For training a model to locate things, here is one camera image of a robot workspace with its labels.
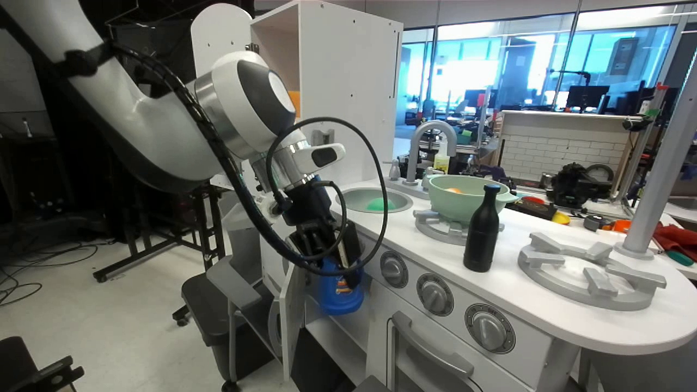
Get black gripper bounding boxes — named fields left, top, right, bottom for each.
left=282, top=176, right=366, bottom=292

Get blue plastic bottle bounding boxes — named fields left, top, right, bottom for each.
left=311, top=257, right=368, bottom=318

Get light green object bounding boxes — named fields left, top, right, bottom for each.
left=363, top=188, right=399, bottom=216

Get black bottle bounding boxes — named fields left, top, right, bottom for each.
left=461, top=180, right=506, bottom=273

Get white toy kitchen cabinet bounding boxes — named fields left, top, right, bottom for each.
left=248, top=0, right=697, bottom=392

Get tall white cabinet door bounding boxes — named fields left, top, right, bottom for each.
left=190, top=2, right=257, bottom=74

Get gray stove knob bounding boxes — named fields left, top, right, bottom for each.
left=416, top=271, right=458, bottom=318
left=465, top=302, right=518, bottom=357
left=379, top=249, right=411, bottom=289

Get gray burner grate under bowl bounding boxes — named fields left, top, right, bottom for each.
left=411, top=207, right=475, bottom=245

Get gray office chair under kitchen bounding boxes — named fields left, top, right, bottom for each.
left=172, top=216, right=350, bottom=392

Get gray toy phone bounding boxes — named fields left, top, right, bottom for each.
left=311, top=126, right=338, bottom=149

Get light green bowl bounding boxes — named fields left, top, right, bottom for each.
left=422, top=172, right=521, bottom=227

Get small yellow soap dispenser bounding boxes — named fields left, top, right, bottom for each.
left=431, top=132, right=454, bottom=173

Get gray toy faucet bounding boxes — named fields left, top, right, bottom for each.
left=403, top=120, right=459, bottom=183

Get black and yellow tool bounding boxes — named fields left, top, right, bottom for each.
left=507, top=193, right=575, bottom=227

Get black desk stand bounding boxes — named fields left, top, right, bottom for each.
left=91, top=183, right=225, bottom=284

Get gray bare burner grate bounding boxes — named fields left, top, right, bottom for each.
left=517, top=231, right=669, bottom=313

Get white brick pattern partition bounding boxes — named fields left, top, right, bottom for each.
left=500, top=108, right=644, bottom=183

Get black bag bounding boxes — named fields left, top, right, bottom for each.
left=545, top=161, right=618, bottom=210

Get dark monitor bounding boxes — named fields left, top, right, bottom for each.
left=100, top=0, right=202, bottom=61

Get black chair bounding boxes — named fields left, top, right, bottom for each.
left=0, top=332, right=88, bottom=392

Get red cloth item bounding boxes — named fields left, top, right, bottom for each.
left=652, top=221, right=697, bottom=266

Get gray metal pole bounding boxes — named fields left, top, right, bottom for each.
left=617, top=52, right=697, bottom=261

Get white oven door gray handle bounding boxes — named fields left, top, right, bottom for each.
left=366, top=282, right=515, bottom=392

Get black floor cables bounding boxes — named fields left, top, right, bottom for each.
left=0, top=242, right=100, bottom=306

